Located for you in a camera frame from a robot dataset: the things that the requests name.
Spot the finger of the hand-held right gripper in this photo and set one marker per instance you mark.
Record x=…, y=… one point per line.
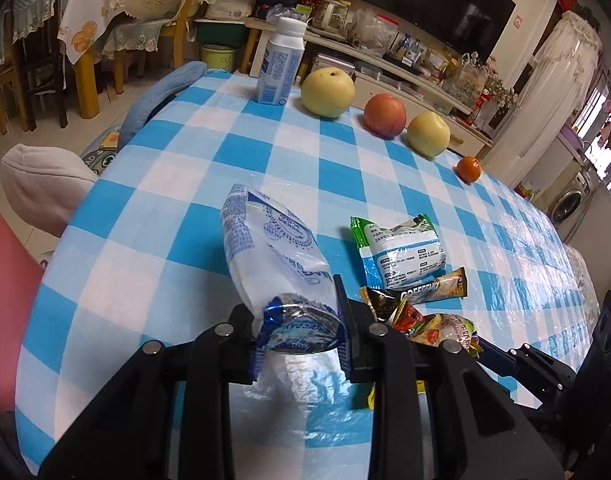
x=495, y=357

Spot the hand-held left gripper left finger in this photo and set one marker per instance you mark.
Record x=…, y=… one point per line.
x=235, y=345

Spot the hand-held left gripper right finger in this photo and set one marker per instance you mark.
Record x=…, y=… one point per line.
x=344, y=332

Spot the white blue milk pouch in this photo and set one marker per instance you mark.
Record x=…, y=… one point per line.
x=275, y=260

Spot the yellow green snack wrapper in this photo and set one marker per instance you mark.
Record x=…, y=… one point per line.
x=450, y=332

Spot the orange candy wrapper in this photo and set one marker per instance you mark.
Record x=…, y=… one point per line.
x=410, y=317

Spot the brown coffee stick packet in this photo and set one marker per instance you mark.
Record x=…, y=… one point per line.
x=430, y=285

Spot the green white snack packet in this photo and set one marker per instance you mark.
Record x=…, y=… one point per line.
x=405, y=255

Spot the washing machine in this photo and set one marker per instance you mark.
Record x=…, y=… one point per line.
x=568, y=200

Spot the blue checkered tablecloth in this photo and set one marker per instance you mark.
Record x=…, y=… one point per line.
x=185, y=170

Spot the orange tangerine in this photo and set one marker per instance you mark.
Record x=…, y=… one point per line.
x=468, y=170

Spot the small yellow pear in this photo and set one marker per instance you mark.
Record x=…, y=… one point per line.
x=428, y=134

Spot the red apple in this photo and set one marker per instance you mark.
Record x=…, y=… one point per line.
x=384, y=116

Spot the owl print floor mat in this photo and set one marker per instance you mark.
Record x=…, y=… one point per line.
x=102, y=152

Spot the large yellow pear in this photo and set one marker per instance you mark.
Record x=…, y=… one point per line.
x=328, y=94

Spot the beige cushion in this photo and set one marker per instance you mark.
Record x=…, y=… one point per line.
x=45, y=190

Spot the blue padded chair back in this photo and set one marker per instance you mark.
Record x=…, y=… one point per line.
x=160, y=100

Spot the white television cabinet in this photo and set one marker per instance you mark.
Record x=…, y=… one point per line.
x=400, y=75

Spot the lace covered air conditioner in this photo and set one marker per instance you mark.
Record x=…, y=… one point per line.
x=550, y=95

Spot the white plastic bottle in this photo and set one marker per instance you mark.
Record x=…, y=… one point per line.
x=280, y=65

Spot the printed gift bag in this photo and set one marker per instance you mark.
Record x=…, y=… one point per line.
x=463, y=80

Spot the green plastic bucket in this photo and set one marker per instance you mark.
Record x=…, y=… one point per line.
x=219, y=59

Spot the clear plastic bag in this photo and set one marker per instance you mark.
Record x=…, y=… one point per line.
x=375, y=30

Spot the glass kettle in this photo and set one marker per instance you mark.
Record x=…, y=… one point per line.
x=333, y=17

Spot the yellow wooden chair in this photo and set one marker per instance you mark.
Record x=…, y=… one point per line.
x=190, y=15

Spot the black television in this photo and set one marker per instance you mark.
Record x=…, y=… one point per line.
x=420, y=0

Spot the dark wooden chair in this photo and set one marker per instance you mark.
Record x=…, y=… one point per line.
x=37, y=50

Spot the fruit print table cover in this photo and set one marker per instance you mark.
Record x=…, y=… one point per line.
x=87, y=20

